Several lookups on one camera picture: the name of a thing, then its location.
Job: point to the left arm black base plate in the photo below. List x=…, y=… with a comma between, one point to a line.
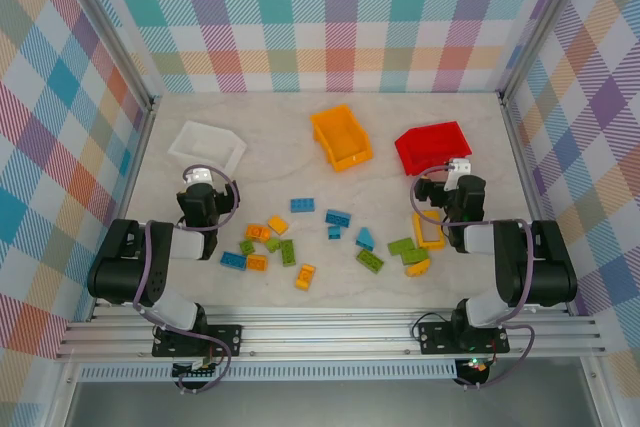
x=230, y=339

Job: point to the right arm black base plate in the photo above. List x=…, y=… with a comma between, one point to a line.
x=435, y=339

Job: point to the small blue lego brick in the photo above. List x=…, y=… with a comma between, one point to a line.
x=334, y=233

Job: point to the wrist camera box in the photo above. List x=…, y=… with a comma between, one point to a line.
x=459, y=169
x=197, y=175

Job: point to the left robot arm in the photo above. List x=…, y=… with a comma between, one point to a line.
x=120, y=267

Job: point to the small green lego brick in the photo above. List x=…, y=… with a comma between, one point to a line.
x=246, y=247
x=272, y=245

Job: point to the white plastic bin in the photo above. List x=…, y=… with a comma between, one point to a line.
x=200, y=144

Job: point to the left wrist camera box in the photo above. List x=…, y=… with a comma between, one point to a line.
x=197, y=175

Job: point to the light blue sloped lego brick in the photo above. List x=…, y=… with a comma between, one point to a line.
x=366, y=239

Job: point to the yellow lego window frame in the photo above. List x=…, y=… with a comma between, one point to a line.
x=430, y=246

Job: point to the aluminium side rail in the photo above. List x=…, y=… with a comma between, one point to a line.
x=520, y=147
x=141, y=147

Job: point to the red plastic bin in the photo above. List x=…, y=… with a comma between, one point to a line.
x=430, y=147

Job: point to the aluminium frame post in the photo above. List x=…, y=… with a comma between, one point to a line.
x=119, y=32
x=544, y=22

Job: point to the long green lego brick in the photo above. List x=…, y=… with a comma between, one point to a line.
x=287, y=252

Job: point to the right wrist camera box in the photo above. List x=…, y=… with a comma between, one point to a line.
x=459, y=169

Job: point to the aluminium mounting rail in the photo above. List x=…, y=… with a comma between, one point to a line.
x=325, y=337

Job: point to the yellow plastic bin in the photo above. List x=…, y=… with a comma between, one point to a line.
x=345, y=142

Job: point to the yellow sloped lego brick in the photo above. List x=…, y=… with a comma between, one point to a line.
x=418, y=268

